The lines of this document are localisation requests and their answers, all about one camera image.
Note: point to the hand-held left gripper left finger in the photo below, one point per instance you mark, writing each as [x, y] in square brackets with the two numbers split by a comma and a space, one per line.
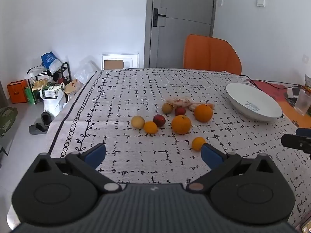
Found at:
[95, 154]

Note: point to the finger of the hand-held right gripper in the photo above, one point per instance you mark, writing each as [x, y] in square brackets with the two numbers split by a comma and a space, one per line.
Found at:
[297, 142]
[304, 132]

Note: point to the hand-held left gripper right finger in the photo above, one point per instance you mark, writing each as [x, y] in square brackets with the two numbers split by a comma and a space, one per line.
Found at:
[211, 154]

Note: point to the small orange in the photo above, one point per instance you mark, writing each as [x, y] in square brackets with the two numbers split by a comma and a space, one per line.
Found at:
[198, 143]
[150, 127]

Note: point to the large orange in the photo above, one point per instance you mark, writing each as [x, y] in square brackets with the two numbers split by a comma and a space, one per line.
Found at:
[181, 124]
[203, 112]

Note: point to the pale yellow round fruit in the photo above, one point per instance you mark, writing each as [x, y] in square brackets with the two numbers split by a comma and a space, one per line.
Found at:
[137, 121]

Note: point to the white ceramic bowl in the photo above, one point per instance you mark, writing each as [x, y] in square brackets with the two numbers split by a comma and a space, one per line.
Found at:
[252, 102]

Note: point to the dark red apple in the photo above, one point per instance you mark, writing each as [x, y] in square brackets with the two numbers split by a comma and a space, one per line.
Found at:
[159, 120]

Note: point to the clear drinking glass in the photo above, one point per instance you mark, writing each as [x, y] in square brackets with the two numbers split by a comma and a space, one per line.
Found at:
[302, 102]

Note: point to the red and orange mat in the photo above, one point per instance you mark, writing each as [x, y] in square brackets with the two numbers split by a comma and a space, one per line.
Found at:
[279, 94]

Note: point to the small red fruit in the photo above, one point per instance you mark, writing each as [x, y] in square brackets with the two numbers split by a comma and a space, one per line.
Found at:
[180, 111]

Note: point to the dark slipper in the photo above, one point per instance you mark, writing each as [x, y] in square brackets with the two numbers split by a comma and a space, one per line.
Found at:
[36, 128]
[45, 118]

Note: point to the large peeled pomelo piece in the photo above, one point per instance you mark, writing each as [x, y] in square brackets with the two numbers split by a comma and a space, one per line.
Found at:
[179, 101]

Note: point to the yellow-green round fruit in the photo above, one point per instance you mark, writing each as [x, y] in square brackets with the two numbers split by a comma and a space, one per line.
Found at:
[167, 108]

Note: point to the white shopping bag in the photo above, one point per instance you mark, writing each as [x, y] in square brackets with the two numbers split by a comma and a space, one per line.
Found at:
[54, 102]

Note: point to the beige paper bag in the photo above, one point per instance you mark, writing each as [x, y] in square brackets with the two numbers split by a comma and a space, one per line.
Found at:
[72, 86]

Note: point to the clear plastic bag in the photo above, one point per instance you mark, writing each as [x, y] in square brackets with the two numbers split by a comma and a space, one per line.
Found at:
[85, 74]

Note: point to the patterned grey tablecloth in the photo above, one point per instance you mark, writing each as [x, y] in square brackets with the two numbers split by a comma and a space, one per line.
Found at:
[145, 89]

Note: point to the black metal rack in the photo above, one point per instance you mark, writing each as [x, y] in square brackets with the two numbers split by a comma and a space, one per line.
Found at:
[66, 71]

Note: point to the green box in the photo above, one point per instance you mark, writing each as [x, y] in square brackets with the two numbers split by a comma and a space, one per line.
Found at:
[30, 95]

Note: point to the yellow slippers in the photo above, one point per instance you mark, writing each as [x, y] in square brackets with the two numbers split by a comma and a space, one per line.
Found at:
[40, 83]

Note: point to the brown cardboard sheet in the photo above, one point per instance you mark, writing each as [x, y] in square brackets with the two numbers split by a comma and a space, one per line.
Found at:
[113, 64]

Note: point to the orange box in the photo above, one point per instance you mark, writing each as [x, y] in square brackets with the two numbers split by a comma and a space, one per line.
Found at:
[17, 91]

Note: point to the orange chair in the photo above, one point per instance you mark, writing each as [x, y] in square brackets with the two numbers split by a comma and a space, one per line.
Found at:
[211, 53]

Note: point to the white framed board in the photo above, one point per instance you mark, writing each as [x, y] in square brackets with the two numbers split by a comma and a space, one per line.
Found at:
[120, 56]

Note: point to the blue and white bag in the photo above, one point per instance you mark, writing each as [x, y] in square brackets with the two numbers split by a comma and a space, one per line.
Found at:
[50, 62]

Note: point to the grey door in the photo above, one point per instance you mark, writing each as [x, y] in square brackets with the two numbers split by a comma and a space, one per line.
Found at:
[182, 24]

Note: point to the white light switch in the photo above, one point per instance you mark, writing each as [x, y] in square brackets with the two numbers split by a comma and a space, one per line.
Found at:
[260, 2]

